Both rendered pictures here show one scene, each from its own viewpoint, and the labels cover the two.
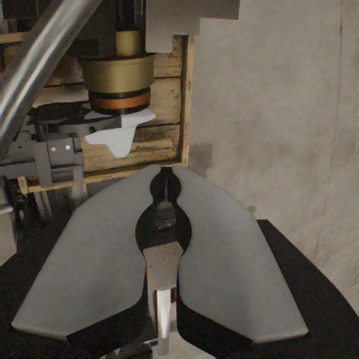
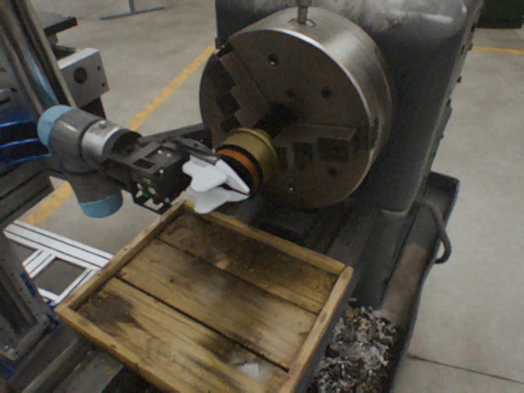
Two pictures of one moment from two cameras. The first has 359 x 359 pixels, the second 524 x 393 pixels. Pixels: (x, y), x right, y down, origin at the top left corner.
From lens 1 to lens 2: 55 cm
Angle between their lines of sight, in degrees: 88
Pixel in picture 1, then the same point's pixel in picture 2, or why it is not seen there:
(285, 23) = not seen: outside the picture
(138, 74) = (252, 142)
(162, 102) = (281, 331)
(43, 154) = (150, 149)
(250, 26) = not seen: outside the picture
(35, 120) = (168, 140)
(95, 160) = (154, 345)
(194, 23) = (310, 138)
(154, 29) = (281, 137)
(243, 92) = not seen: outside the picture
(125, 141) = (208, 180)
